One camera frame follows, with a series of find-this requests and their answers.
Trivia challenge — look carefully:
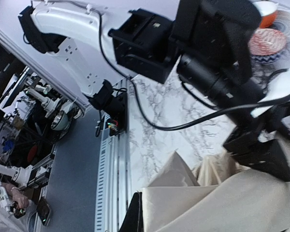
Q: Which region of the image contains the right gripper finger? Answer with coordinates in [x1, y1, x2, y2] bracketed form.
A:
[119, 192, 144, 232]

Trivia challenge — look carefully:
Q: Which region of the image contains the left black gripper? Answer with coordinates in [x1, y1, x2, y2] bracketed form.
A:
[223, 102, 290, 182]

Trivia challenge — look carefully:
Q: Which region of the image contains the cream and black umbrella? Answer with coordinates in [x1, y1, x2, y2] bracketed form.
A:
[142, 152, 290, 232]

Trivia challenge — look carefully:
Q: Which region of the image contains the red patterned bowl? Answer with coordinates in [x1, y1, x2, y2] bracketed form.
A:
[248, 29, 287, 65]

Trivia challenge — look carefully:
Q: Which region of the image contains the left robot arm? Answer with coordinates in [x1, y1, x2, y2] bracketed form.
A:
[18, 0, 290, 182]

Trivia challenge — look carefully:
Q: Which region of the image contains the person in background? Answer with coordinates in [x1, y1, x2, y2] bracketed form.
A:
[0, 183, 37, 232]

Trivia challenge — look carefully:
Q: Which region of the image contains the orange bowl white inside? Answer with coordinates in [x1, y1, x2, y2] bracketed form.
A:
[253, 1, 278, 29]

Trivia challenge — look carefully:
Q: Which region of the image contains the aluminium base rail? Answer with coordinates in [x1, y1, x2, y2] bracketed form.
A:
[94, 79, 133, 232]

